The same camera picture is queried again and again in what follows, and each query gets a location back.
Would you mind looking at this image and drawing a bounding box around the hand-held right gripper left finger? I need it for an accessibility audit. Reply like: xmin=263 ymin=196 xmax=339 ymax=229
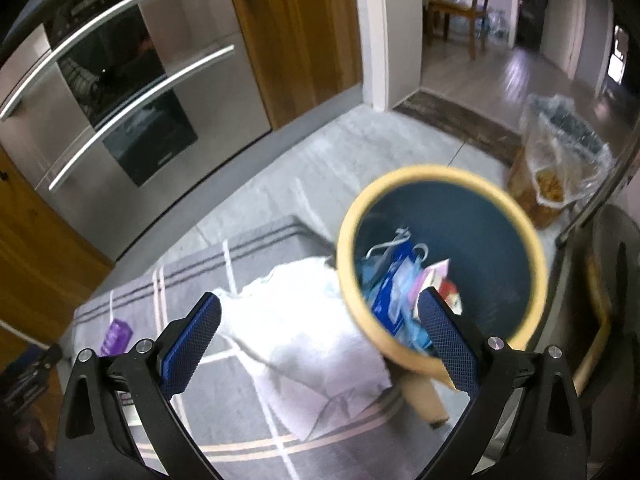
xmin=55 ymin=291 xmax=222 ymax=480

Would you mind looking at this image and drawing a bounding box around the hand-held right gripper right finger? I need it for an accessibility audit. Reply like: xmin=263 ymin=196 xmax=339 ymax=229
xmin=415 ymin=287 xmax=587 ymax=480

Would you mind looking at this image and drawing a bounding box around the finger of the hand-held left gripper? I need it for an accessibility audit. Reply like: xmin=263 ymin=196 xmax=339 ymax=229
xmin=15 ymin=342 xmax=63 ymax=386

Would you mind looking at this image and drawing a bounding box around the red and white snack packet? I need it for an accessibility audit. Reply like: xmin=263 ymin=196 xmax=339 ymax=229
xmin=415 ymin=259 xmax=463 ymax=321

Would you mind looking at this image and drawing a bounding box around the blue packet with white label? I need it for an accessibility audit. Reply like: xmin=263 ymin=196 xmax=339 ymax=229
xmin=372 ymin=240 xmax=426 ymax=333

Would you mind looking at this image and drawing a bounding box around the blue bin with yellow rim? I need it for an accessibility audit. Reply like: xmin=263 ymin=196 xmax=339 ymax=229
xmin=336 ymin=164 xmax=548 ymax=381

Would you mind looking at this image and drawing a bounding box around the purple wrapper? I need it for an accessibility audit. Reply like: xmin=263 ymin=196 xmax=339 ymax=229
xmin=100 ymin=319 xmax=135 ymax=357

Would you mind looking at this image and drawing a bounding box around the white paper towel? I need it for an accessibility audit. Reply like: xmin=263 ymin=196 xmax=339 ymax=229
xmin=212 ymin=255 xmax=393 ymax=443

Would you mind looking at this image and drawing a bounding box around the wide wooden cabinet door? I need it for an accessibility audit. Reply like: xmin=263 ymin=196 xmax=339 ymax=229
xmin=0 ymin=147 xmax=115 ymax=346

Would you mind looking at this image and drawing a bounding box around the grey striped mat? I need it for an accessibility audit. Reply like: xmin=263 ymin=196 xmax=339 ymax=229
xmin=72 ymin=215 xmax=481 ymax=480

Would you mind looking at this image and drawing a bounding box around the dark doormat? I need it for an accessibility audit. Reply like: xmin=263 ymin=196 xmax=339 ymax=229
xmin=392 ymin=89 xmax=523 ymax=166

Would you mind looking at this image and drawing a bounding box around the large clear plastic bag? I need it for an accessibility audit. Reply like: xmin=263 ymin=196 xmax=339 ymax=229
xmin=520 ymin=92 xmax=615 ymax=206

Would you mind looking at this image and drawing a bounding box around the pack of water bottles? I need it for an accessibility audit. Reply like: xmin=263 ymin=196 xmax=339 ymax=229
xmin=447 ymin=7 xmax=511 ymax=41

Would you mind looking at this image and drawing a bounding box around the narrow wooden cabinet door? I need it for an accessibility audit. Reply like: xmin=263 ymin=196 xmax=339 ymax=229
xmin=222 ymin=0 xmax=363 ymax=131

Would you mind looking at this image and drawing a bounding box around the stainless steel double oven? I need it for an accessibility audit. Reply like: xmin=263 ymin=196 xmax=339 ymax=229
xmin=0 ymin=0 xmax=273 ymax=261

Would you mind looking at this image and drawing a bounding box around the wooden chair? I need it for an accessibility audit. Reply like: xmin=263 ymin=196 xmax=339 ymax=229
xmin=426 ymin=0 xmax=497 ymax=61

